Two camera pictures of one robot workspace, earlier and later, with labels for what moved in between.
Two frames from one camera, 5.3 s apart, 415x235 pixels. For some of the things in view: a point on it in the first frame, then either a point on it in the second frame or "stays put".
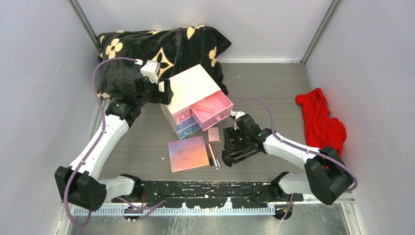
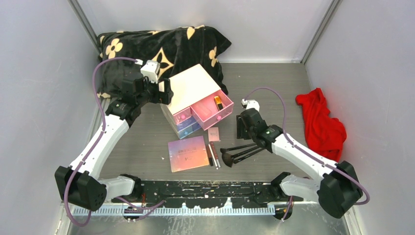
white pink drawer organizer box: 197,102 stays put
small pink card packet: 213,134 stays put
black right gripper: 229,133 -> 241,134
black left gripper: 160,97 stays put
